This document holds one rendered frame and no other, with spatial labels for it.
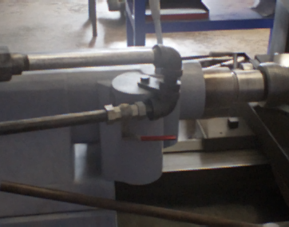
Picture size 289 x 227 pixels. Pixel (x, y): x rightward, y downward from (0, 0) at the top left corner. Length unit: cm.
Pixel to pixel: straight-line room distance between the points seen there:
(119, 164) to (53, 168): 11
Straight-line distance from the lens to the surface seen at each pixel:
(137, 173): 81
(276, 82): 91
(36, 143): 83
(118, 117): 71
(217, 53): 118
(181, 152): 119
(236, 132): 121
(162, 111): 73
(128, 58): 67
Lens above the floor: 148
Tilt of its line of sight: 28 degrees down
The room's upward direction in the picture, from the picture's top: straight up
